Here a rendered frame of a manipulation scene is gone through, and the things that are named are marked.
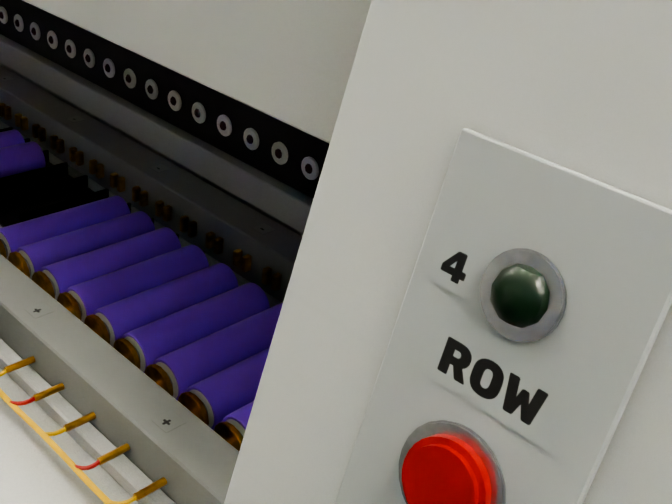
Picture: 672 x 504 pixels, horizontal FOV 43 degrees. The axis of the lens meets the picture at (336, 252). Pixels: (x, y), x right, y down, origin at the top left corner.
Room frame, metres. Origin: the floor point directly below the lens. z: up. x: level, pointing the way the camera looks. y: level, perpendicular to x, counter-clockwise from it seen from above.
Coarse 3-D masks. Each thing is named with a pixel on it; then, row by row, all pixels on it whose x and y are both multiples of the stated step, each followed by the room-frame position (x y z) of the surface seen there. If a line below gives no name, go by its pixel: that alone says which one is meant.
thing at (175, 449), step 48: (0, 288) 0.30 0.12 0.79; (0, 336) 0.30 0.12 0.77; (48, 336) 0.28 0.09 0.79; (96, 336) 0.28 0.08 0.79; (96, 384) 0.26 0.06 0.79; (144, 384) 0.26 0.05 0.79; (48, 432) 0.25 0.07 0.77; (144, 432) 0.24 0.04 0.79; (192, 432) 0.24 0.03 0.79; (192, 480) 0.22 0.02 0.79
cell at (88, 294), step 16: (160, 256) 0.35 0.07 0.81; (176, 256) 0.35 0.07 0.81; (192, 256) 0.36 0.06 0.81; (112, 272) 0.34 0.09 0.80; (128, 272) 0.34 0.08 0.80; (144, 272) 0.34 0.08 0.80; (160, 272) 0.34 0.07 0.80; (176, 272) 0.35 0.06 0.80; (192, 272) 0.36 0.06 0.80; (80, 288) 0.32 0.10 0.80; (96, 288) 0.32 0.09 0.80; (112, 288) 0.33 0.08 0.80; (128, 288) 0.33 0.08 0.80; (144, 288) 0.34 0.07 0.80; (80, 304) 0.32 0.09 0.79; (96, 304) 0.32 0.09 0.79
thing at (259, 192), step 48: (0, 48) 0.55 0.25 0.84; (96, 96) 0.48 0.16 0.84; (192, 144) 0.43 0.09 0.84; (240, 192) 0.41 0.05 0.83; (288, 192) 0.39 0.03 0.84; (0, 384) 0.28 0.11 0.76; (0, 432) 0.26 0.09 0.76; (0, 480) 0.24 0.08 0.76; (48, 480) 0.24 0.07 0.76; (96, 480) 0.24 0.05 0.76
